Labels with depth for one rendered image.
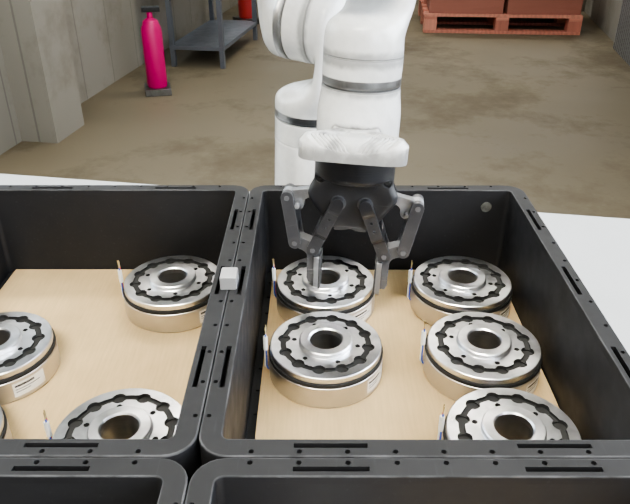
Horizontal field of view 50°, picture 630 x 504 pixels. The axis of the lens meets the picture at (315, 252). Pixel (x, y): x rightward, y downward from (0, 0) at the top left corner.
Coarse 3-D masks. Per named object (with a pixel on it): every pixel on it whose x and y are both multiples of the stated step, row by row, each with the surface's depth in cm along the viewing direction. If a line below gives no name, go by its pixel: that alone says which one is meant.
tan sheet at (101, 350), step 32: (32, 288) 75; (64, 288) 75; (96, 288) 75; (64, 320) 70; (96, 320) 70; (128, 320) 70; (64, 352) 65; (96, 352) 65; (128, 352) 65; (160, 352) 65; (192, 352) 65; (64, 384) 61; (96, 384) 61; (128, 384) 61; (160, 384) 61; (32, 416) 57; (64, 416) 57
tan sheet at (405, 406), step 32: (384, 320) 70; (416, 320) 70; (384, 352) 65; (416, 352) 65; (384, 384) 61; (416, 384) 61; (544, 384) 61; (288, 416) 57; (320, 416) 57; (352, 416) 57; (384, 416) 57; (416, 416) 57
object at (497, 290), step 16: (448, 256) 75; (416, 272) 72; (432, 272) 72; (496, 272) 72; (416, 288) 70; (432, 288) 69; (496, 288) 69; (448, 304) 67; (464, 304) 66; (480, 304) 66; (496, 304) 67
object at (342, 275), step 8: (328, 264) 72; (304, 272) 71; (328, 272) 72; (336, 272) 71; (344, 272) 71; (304, 280) 70; (344, 280) 70; (312, 288) 69; (320, 288) 68; (328, 288) 68; (336, 288) 69
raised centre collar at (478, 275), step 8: (456, 264) 72; (440, 272) 71; (448, 272) 71; (456, 272) 72; (464, 272) 72; (472, 272) 71; (480, 272) 71; (440, 280) 70; (448, 280) 69; (480, 280) 69; (448, 288) 69; (456, 288) 68; (464, 288) 68; (472, 288) 68; (480, 288) 69
